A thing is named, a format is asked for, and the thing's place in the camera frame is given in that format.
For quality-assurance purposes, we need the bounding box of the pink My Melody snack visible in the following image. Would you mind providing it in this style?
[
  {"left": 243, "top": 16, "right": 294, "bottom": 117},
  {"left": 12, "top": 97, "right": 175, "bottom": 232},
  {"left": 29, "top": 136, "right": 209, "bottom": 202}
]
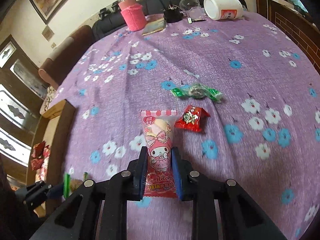
[{"left": 140, "top": 109, "right": 177, "bottom": 198}]

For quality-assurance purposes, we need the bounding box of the white plastic jar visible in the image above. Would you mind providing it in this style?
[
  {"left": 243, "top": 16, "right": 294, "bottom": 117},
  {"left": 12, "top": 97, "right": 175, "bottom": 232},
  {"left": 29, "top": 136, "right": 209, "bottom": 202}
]
[{"left": 203, "top": 0, "right": 244, "bottom": 21}]

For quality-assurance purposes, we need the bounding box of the small red green candy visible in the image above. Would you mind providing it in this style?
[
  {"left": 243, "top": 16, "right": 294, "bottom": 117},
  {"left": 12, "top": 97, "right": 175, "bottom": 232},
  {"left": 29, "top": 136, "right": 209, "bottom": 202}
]
[{"left": 175, "top": 105, "right": 210, "bottom": 132}]

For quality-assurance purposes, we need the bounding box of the large red foil snack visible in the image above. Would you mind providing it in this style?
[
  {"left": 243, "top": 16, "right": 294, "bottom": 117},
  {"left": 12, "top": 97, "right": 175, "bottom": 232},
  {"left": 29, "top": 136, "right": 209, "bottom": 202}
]
[{"left": 30, "top": 141, "right": 50, "bottom": 171}]

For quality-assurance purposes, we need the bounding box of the small booklet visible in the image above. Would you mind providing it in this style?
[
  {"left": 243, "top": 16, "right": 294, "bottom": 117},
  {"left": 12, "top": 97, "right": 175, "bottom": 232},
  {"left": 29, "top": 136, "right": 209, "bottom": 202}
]
[{"left": 142, "top": 18, "right": 167, "bottom": 36}]

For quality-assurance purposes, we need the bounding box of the wooden glass cabinet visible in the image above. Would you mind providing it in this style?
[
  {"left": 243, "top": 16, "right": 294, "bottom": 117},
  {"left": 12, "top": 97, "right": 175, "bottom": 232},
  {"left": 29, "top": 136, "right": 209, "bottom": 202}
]
[{"left": 256, "top": 0, "right": 319, "bottom": 71}]

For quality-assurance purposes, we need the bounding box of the pink knitted sleeve bottle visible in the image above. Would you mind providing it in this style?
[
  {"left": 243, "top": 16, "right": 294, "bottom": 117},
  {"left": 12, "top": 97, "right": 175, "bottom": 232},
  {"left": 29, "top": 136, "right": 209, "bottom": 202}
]
[{"left": 118, "top": 0, "right": 147, "bottom": 31}]

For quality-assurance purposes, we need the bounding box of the green clear candy wrapper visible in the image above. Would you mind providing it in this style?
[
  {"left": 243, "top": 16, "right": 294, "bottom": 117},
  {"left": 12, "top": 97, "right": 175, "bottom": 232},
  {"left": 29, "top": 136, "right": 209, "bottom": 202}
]
[{"left": 63, "top": 172, "right": 89, "bottom": 199}]

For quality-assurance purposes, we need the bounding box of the purple floral tablecloth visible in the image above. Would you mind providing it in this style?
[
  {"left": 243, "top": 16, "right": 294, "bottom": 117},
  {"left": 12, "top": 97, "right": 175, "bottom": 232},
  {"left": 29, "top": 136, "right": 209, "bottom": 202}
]
[{"left": 53, "top": 12, "right": 319, "bottom": 239}]

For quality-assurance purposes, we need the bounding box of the green twisted candy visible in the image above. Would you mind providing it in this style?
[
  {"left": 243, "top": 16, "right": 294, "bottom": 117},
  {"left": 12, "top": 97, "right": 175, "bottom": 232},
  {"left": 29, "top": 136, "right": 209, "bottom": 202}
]
[{"left": 170, "top": 83, "right": 223, "bottom": 102}]

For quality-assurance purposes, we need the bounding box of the shallow cardboard box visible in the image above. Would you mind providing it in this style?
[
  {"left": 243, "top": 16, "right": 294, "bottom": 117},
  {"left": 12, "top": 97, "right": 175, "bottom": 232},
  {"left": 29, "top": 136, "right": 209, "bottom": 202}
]
[{"left": 31, "top": 99, "right": 75, "bottom": 218}]

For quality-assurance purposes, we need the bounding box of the patterned cloth on armchair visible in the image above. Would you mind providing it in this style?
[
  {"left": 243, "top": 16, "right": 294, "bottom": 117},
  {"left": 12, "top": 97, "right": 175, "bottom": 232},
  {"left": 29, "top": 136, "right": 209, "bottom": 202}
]
[{"left": 40, "top": 86, "right": 57, "bottom": 115}]

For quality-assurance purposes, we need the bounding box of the brown armchair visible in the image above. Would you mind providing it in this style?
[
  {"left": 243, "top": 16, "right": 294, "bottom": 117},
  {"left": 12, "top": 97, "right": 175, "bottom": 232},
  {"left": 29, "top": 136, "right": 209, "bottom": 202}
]
[{"left": 39, "top": 25, "right": 94, "bottom": 89}]

